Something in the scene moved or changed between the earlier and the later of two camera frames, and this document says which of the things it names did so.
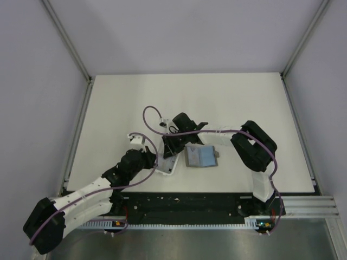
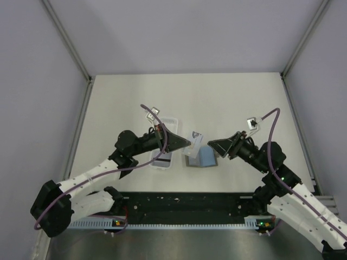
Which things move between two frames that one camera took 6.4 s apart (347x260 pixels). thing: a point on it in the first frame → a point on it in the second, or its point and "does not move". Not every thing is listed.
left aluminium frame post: (80, 60) does not move
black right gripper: (169, 147) → (230, 145)
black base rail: (198, 206) does not move
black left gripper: (150, 157) → (174, 142)
